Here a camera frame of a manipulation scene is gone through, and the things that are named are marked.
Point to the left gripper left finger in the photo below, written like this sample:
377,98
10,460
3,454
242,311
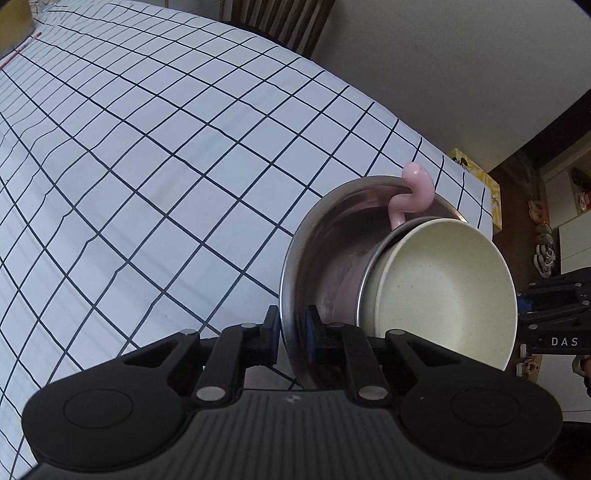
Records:
225,359

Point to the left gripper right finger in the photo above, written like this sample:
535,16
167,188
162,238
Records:
342,358

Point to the pink pot with steel bowl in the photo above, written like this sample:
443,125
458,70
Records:
405,212

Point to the cream round bowl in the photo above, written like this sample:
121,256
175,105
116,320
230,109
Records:
445,282

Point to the large stainless steel bowl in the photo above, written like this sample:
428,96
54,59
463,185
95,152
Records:
337,231

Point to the person's right hand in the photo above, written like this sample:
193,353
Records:
581,366

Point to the checkered white tablecloth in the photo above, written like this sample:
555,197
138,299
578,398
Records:
155,165

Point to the brown wooden chair right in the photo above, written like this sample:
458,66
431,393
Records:
294,24

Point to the red pen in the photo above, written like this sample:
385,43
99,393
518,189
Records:
18,51

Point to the gold thermos jug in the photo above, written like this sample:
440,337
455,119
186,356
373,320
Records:
16,24

